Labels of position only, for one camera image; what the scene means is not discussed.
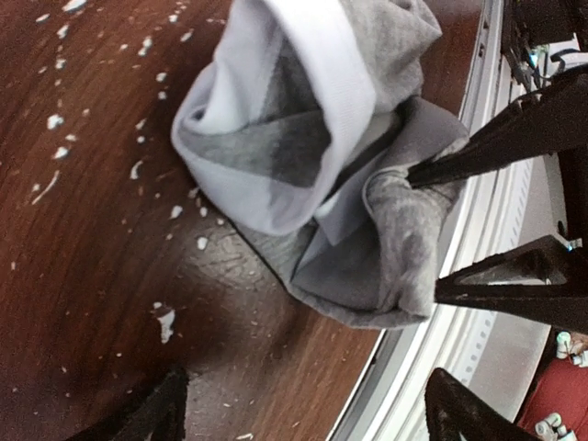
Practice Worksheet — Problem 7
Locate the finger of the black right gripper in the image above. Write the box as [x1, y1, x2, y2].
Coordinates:
[435, 235, 587, 334]

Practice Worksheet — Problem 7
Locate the grey white underwear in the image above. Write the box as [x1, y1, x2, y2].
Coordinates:
[171, 1, 469, 329]

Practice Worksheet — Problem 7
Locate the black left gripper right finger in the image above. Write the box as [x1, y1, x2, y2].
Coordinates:
[424, 367, 537, 441]

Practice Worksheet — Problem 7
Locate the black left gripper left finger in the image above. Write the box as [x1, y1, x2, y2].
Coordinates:
[77, 367, 189, 440]

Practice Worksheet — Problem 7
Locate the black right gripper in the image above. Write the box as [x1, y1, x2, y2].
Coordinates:
[408, 1, 587, 245]

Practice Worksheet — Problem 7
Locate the metal front rail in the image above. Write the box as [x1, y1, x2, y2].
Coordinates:
[329, 1, 549, 440]

